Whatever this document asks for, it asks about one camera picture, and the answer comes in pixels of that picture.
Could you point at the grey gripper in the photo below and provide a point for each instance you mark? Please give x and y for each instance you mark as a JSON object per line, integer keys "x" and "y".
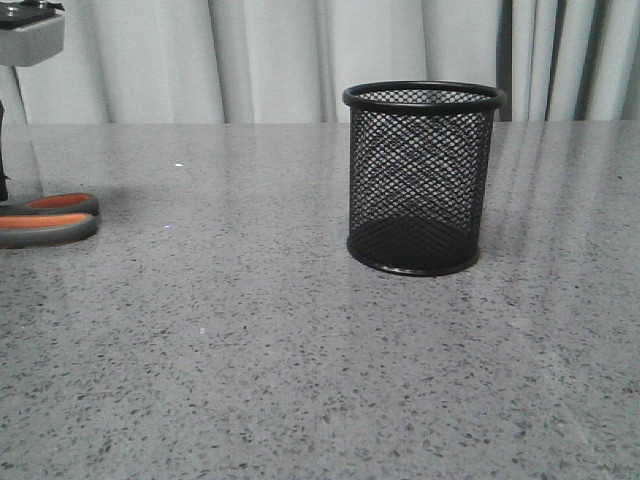
{"x": 31, "y": 32}

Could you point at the grey orange handled scissors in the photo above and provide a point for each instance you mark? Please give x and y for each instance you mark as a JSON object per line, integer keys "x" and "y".
{"x": 49, "y": 220}

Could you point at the grey pleated curtain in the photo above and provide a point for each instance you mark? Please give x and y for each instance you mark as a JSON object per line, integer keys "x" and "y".
{"x": 289, "y": 61}

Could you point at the black mesh pen cup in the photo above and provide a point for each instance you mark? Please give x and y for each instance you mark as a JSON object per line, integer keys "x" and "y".
{"x": 419, "y": 154}

